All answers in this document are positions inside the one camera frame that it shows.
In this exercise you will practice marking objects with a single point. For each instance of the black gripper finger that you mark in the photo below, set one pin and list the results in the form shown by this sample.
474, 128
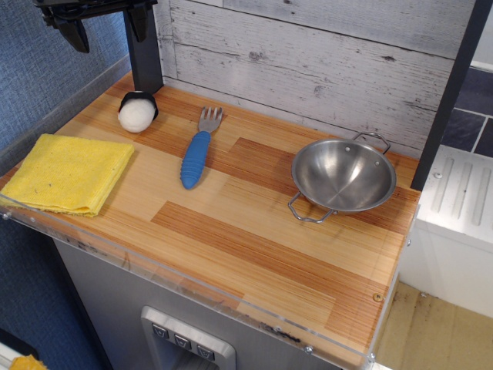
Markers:
68, 23
139, 20

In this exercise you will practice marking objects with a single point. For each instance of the metal bowl with handles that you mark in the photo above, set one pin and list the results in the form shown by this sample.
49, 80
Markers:
344, 176

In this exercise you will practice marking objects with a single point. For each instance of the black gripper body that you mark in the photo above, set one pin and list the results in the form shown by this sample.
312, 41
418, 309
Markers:
88, 9

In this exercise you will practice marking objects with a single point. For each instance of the yellow object at corner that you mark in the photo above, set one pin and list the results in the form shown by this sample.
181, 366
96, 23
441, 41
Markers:
27, 363

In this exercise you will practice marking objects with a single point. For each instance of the silver dispenser button panel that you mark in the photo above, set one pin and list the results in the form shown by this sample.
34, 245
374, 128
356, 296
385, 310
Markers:
174, 344

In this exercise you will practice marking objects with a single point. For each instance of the blue handled fork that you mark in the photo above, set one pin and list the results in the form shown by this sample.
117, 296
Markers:
194, 160

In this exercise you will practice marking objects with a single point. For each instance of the white ball in black cup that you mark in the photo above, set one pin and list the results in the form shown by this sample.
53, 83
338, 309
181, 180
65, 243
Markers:
137, 111

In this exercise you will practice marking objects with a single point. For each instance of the yellow towel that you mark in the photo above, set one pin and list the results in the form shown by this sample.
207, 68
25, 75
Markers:
67, 175

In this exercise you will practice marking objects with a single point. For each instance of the dark grey upright post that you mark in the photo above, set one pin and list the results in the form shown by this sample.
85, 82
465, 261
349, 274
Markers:
144, 56

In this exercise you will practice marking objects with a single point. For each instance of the white ribbed cabinet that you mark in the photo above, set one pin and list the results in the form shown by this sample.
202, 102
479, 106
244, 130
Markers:
449, 249

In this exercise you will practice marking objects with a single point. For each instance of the clear acrylic edge guard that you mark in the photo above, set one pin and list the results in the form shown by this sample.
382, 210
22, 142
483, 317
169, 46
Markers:
253, 278

